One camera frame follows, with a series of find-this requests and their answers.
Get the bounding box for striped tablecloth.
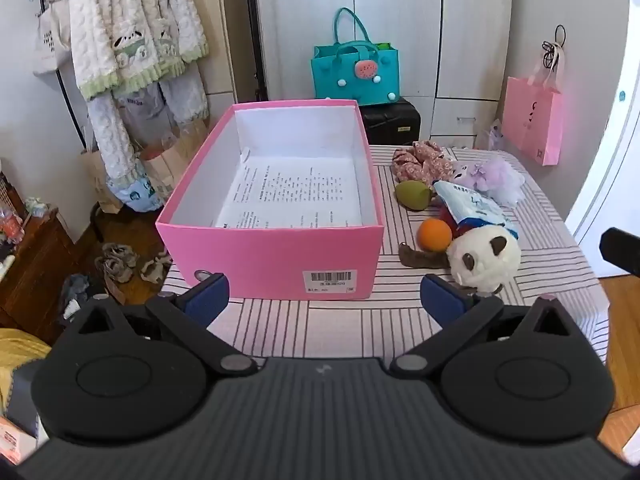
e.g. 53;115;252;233
160;145;611;366

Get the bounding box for white wardrobe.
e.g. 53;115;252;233
250;0;516;151

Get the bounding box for pink cardboard box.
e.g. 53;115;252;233
156;100;385;302

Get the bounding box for black suitcase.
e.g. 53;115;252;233
359;97;422;147

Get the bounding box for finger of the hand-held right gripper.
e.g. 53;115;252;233
599;227;640;278

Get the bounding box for green egg-shaped sponge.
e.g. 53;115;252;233
395;180;433;211

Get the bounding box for white fleece pajama pants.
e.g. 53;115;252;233
87;67;208;213

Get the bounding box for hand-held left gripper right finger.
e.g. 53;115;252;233
390;274;583;378

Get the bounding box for white canvas tote bag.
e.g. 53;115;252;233
32;0;73;78

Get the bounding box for pink floral cloth scrunchie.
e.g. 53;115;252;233
391;140;458;186

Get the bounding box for teal felt handbag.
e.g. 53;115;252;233
311;7;401;107

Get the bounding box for white door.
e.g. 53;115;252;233
565;0;640;278

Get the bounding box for orange ball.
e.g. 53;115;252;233
417;219;453;253

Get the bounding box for brown paper bag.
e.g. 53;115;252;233
80;120;208;213

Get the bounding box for purple plush doll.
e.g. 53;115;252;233
472;156;526;208

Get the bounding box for brown wooden cabinet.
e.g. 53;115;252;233
0;170;91;346

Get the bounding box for yellow cloth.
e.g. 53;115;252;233
0;327;53;413

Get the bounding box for pink paper gift bag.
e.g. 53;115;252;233
501;50;567;167

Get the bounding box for black coat rack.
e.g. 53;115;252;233
55;67;106;241

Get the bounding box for grey cloth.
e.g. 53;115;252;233
60;274;108;321

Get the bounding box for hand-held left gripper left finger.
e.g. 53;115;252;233
65;272;258;377

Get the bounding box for white panda plush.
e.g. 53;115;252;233
446;225;522;293

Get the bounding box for red strawberry plush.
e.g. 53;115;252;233
439;207;473;236

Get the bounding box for clear plastic bag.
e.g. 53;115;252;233
475;120;506;151

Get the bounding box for cream fleece pajama top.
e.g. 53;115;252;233
67;0;210;101

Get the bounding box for hair ties on hook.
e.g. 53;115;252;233
540;25;568;68

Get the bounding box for beige sandal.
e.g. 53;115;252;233
139;249;173;283
95;242;141;283

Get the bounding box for wet wipes packet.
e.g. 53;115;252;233
432;180;521;241

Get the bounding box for brown plush piece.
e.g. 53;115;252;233
398;242;451;269

